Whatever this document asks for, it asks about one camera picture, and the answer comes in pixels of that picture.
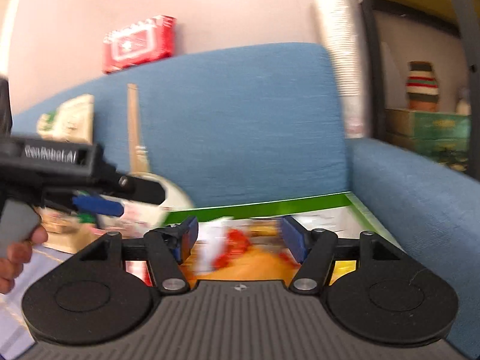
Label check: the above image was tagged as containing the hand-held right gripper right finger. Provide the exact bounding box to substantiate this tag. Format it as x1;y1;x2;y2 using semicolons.
280;215;404;296

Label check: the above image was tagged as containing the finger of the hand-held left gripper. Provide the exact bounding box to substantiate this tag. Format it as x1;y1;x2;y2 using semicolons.
101;165;166;205
41;191;125;217

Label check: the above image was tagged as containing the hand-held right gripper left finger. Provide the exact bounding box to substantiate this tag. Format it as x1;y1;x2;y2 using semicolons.
79;215;200;296

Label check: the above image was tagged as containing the white snack packet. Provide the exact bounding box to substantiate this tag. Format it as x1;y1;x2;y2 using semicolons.
195;217;235;274

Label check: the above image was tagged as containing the green cardboard box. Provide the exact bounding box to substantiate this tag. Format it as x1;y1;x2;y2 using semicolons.
124;191;407;289

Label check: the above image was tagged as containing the red chip packet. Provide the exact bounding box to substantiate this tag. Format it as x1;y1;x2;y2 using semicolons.
221;227;256;267

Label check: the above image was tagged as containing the orange snack packet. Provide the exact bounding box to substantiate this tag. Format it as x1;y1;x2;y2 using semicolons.
185;247;301;287

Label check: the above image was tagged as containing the person's left hand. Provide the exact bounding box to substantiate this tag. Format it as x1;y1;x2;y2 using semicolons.
0;227;49;295

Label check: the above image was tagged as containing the large beige grain pouch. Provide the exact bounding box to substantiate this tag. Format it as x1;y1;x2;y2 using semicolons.
37;94;109;256

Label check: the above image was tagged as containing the round white hand fan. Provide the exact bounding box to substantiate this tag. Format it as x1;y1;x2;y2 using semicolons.
125;83;196;229

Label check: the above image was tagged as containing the blue sofa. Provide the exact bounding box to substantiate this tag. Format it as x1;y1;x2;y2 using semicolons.
9;41;480;357

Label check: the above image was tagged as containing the red wet wipes pack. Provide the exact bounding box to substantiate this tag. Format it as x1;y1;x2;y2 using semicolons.
102;15;177;75

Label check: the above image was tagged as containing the green carton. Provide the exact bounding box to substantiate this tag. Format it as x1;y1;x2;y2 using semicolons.
386;108;472;166

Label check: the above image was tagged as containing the metal storage shelf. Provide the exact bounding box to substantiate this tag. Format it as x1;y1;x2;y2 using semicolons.
350;0;480;181

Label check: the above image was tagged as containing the stack of paper cups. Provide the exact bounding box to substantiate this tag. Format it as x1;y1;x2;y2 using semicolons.
313;0;366;139

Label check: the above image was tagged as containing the striped vase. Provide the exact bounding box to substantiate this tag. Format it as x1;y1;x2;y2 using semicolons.
405;61;440;112

